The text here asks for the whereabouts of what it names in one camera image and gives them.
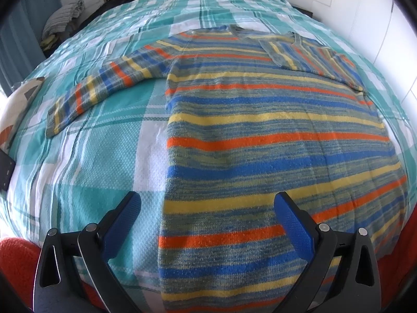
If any striped knit sweater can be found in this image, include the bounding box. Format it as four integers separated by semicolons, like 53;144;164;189
47;26;409;312

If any pile of folded clothes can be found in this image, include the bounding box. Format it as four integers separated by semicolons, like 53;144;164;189
40;0;85;52

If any red fleece garment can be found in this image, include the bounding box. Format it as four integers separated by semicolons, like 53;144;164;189
1;233;104;312

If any teal plaid bedspread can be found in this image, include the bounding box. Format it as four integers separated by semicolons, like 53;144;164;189
1;0;416;312

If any small black device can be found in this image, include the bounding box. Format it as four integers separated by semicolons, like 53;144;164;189
0;150;16;191

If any patterned pillow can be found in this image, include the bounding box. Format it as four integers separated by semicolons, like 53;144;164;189
1;77;45;153

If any blue curtain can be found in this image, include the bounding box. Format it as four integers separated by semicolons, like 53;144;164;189
1;0;62;96

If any white wardrobe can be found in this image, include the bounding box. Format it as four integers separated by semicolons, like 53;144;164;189
312;0;417;122

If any black garment on bed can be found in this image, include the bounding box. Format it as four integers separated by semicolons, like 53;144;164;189
78;0;134;31

